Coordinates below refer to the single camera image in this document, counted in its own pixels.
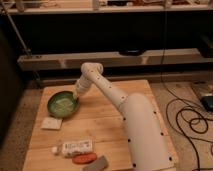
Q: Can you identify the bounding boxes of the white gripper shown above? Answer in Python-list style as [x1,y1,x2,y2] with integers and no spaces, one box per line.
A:
[72,76,92,101]

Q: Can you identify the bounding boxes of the green ceramic bowl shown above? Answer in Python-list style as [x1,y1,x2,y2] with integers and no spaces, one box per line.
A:
[47,91,79,118]

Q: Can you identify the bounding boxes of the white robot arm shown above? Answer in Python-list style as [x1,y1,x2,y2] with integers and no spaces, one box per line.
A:
[75,62,177,171]

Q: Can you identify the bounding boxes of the white square sponge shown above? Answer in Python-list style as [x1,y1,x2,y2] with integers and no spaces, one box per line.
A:
[41,117,62,130]

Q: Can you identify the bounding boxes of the white plastic bottle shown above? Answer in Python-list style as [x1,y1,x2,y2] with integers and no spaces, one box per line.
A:
[51,139,93,158]

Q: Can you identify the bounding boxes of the metal stand pole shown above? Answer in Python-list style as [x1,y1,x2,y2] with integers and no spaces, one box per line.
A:
[0,0,42,88]

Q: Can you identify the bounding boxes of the orange carrot toy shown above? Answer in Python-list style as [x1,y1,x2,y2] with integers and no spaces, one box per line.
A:
[72,153,97,164]

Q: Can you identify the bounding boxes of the grey stone block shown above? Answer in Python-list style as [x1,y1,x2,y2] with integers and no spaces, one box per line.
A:
[83,156,108,171]

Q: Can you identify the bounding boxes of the long grey shelf beam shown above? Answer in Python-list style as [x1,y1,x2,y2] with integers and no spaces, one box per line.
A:
[17,48,213,71]

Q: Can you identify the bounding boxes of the dark device on floor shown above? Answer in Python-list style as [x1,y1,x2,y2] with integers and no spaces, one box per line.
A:
[190,81,213,113]

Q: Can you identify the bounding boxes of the black floor cables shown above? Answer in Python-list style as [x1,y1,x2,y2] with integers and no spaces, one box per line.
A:
[159,6,213,171]

